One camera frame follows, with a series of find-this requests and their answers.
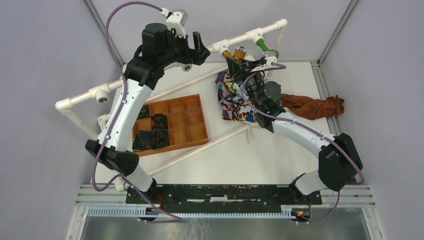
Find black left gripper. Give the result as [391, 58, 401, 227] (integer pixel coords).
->
[159, 29, 211, 68]

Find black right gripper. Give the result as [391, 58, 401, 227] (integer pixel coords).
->
[225, 55, 264, 109]

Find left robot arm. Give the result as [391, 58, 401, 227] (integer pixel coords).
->
[85, 23, 211, 204]

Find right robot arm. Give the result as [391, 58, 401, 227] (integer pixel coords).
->
[225, 56, 365, 204]

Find green plastic water faucet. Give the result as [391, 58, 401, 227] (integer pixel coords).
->
[255, 38, 280, 59]

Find comic print cloth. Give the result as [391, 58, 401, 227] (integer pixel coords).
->
[214, 70, 256, 124]

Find wooden compartment tray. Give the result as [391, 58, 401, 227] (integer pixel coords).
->
[131, 94, 209, 157]

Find brown cloth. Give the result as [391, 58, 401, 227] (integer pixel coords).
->
[282, 94, 345, 120]

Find dark patterned rolled cloth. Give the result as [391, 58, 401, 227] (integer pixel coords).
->
[132, 128, 170, 152]

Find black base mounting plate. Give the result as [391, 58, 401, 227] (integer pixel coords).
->
[146, 184, 323, 214]

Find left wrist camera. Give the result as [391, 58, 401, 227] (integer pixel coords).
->
[160, 7, 189, 39]

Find white pvc pipe frame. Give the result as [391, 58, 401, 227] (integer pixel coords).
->
[54, 18, 289, 195]

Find white slotted cable duct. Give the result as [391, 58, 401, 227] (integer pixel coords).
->
[87, 206, 295, 220]

